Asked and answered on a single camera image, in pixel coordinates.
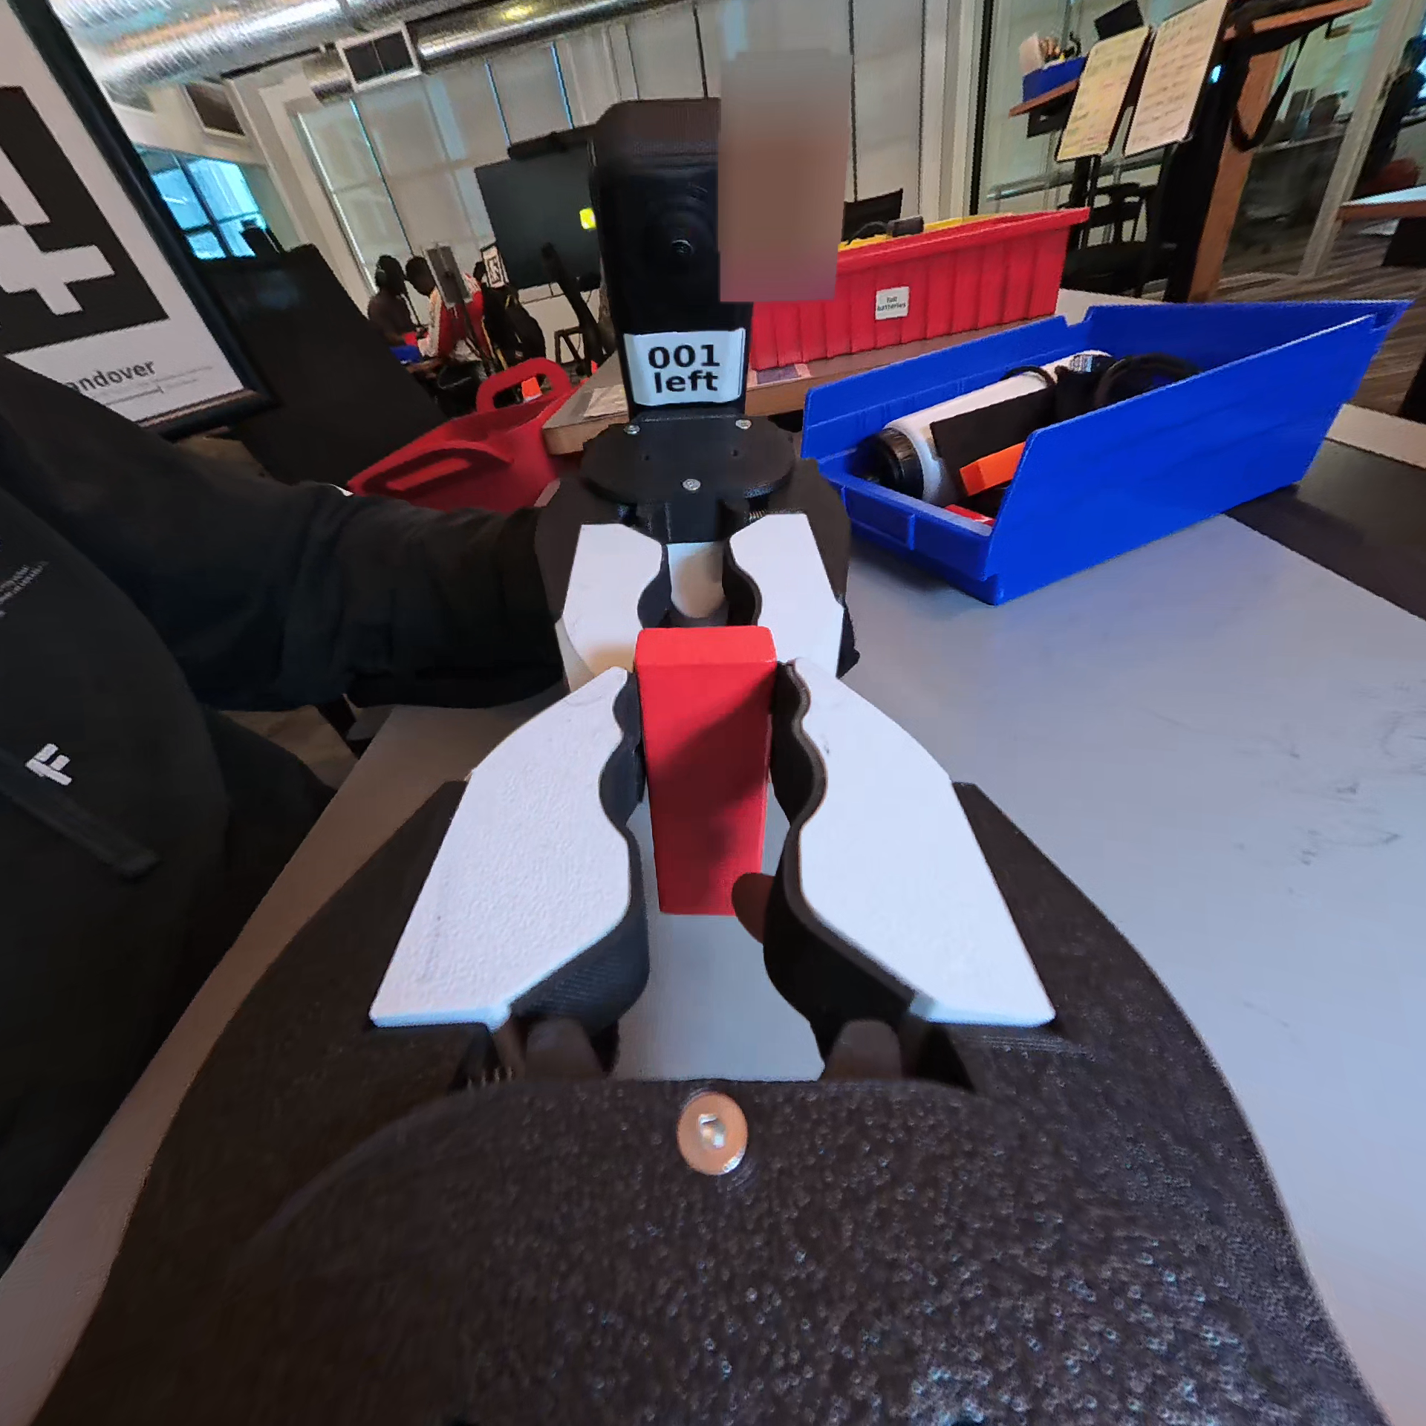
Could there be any person's left forearm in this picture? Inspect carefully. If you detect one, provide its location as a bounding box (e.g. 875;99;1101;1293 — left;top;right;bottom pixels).
0;357;566;715

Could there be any black cable bundle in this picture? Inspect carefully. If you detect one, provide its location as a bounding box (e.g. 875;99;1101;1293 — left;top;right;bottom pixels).
1053;355;1207;423

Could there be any red rectangular block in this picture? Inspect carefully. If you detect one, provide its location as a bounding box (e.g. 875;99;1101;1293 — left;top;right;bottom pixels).
634;627;780;917

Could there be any red plastic crate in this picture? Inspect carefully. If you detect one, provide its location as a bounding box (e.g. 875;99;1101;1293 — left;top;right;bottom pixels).
749;208;1092;372

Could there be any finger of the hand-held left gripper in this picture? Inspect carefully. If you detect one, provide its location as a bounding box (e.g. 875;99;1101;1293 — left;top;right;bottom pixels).
554;524;673;695
727;515;844;680

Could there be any whiteboard easel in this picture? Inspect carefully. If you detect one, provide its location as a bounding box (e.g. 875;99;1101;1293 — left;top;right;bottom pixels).
1009;0;1374;305

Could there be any large black screen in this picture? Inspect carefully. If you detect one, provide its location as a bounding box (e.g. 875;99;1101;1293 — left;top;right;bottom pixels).
474;136;607;294

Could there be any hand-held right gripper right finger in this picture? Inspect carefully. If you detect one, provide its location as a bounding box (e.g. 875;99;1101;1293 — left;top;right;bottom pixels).
763;658;1058;1060

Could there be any orange plastic piece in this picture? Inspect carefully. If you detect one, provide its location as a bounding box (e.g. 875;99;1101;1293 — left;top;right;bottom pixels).
961;440;1029;501

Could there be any silver air duct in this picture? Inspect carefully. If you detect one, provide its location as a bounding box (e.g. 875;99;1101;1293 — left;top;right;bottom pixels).
62;0;715;96

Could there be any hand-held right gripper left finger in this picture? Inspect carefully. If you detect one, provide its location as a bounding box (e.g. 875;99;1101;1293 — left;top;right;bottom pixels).
371;666;654;1046

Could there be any red fabric tote bag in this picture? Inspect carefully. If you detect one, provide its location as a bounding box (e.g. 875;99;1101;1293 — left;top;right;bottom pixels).
348;359;581;515

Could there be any wooden office desk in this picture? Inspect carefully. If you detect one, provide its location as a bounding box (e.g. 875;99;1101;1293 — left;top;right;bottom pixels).
1335;184;1426;272

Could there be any blue plastic bin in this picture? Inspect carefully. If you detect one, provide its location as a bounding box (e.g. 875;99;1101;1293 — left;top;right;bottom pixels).
800;299;1415;608

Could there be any white tube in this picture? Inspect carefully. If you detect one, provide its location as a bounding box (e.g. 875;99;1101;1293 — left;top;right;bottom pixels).
856;349;1116;507

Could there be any fiducial marker sign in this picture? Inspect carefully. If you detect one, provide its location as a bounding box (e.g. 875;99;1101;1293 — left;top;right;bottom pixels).
0;0;281;439

